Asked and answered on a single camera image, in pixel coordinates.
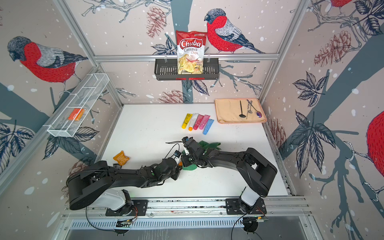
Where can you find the orange packet in basket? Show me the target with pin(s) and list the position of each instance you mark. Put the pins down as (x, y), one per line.
(76, 114)

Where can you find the black ladle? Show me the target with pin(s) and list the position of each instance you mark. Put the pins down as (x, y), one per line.
(242, 114)

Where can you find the green microfibre cloth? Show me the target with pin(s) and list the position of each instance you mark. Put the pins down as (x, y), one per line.
(190, 165)

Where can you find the purple spoon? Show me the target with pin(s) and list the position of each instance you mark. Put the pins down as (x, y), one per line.
(259, 114)

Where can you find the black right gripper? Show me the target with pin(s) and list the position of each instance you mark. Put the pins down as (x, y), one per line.
(184, 161)

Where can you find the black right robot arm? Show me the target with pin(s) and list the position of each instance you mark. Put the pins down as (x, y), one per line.
(256, 170)

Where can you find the light blue toothpaste tube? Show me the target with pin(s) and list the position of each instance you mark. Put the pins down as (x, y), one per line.
(208, 126)

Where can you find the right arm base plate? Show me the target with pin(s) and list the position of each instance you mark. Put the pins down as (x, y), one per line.
(239, 207)

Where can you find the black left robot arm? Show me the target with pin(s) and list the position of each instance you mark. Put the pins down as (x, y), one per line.
(87, 185)

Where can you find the beige cloth mat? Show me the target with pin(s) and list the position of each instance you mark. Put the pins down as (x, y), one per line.
(228, 111)

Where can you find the orange snack wrapper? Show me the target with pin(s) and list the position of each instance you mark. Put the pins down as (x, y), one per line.
(121, 158)

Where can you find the black wall basket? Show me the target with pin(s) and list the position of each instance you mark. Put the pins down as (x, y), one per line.
(167, 70)

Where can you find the aluminium front rail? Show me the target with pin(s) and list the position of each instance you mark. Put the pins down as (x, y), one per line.
(196, 207)

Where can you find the white wire shelf basket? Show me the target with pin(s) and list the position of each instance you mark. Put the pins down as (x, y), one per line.
(91, 88)

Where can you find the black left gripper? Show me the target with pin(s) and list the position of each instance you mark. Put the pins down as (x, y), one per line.
(178, 171)

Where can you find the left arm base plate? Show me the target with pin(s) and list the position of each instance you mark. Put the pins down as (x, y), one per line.
(132, 208)

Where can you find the dark pink toothpaste tube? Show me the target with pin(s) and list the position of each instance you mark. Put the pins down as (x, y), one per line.
(198, 122)

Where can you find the red cassava chips bag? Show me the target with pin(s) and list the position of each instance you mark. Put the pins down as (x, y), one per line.
(190, 52)

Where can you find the yellow toothpaste tube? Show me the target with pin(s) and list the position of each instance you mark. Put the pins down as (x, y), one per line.
(186, 120)

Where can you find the light pink toothpaste tube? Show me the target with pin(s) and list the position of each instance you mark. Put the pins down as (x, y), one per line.
(204, 121)

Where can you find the white orange-capped toothpaste tube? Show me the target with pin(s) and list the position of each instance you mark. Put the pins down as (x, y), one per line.
(192, 121)

